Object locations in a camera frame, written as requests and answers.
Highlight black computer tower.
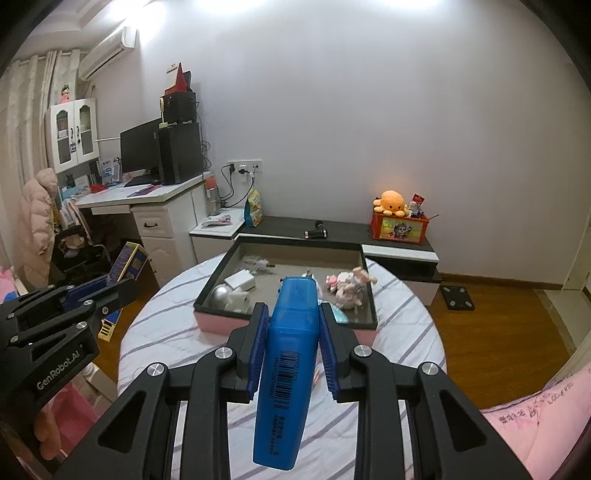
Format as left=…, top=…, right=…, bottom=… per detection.
left=158, top=122, right=204, bottom=185

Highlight pink down jacket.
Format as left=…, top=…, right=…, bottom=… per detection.
left=18, top=168, right=61, bottom=288

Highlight black power cables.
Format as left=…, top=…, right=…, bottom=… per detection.
left=219, top=164, right=257, bottom=209

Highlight orange cap bottle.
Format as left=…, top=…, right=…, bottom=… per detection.
left=203, top=172, right=219, bottom=217

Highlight white power adapter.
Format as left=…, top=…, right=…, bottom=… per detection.
left=224, top=271, right=256, bottom=291

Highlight white door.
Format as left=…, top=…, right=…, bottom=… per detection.
left=560, top=247, right=591, bottom=298

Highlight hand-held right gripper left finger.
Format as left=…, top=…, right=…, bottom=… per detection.
left=55, top=302, right=271, bottom=480

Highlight small black speaker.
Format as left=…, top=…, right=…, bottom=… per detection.
left=160, top=91, right=197, bottom=126

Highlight white nightstand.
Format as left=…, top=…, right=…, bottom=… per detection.
left=189, top=209, right=246, bottom=267

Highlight pink storage box black rim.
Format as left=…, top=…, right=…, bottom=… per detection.
left=193, top=234, right=379, bottom=344

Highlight pink printed blanket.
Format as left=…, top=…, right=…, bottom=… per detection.
left=479, top=360, right=591, bottom=480

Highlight white glass door cabinet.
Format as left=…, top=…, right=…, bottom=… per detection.
left=45, top=98, right=100, bottom=174

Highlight black bathroom scale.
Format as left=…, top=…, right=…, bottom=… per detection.
left=438, top=285, right=476, bottom=312

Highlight white desk drawer unit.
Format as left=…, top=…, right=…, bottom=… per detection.
left=131, top=203, right=197, bottom=289

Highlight pink white plush toy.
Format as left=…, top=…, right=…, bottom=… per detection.
left=325, top=267, right=378, bottom=310

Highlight teal packet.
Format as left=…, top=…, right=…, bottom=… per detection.
left=318, top=302, right=350, bottom=326

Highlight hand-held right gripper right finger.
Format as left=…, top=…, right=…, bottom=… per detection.
left=318, top=304, right=532, bottom=480

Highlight white animal figurine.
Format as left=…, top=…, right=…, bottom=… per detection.
left=225, top=288, right=253, bottom=313

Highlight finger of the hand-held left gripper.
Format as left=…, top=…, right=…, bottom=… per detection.
left=0, top=278, right=140, bottom=348
left=0, top=320, right=95, bottom=365

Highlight red triangular box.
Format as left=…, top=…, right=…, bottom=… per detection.
left=165, top=62, right=193, bottom=96

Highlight pink pillow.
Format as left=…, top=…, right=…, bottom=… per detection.
left=44, top=382, right=118, bottom=460

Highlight red toy crate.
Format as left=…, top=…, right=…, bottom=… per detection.
left=370, top=211, right=431, bottom=243

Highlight white bed frame post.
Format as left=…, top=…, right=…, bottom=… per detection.
left=83, top=362, right=119, bottom=403

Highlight white desk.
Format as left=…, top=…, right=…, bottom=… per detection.
left=75, top=174, right=206, bottom=217

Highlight blue gold rectangular box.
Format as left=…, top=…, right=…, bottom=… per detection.
left=98, top=241, right=148, bottom=342

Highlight blue plastic case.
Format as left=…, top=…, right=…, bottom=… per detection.
left=252, top=276, right=320, bottom=472

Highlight yellow blue snack bag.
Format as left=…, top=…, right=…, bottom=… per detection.
left=243, top=189, right=264, bottom=228

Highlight low black top cabinet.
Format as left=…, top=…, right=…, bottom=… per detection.
left=235, top=215, right=443, bottom=306

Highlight silver ball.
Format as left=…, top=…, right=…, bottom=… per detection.
left=210, top=284, right=234, bottom=309

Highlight white air conditioner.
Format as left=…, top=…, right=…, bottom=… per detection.
left=78, top=26, right=139, bottom=80

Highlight beige curtain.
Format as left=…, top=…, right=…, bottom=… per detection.
left=0, top=48, right=60, bottom=278

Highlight black office chair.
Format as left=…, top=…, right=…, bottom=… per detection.
left=50, top=222, right=117, bottom=278

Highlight black computer monitor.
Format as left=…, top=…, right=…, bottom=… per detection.
left=120, top=117, right=163, bottom=181

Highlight orange plush octopus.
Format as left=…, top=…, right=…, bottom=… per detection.
left=373, top=190, right=411, bottom=217

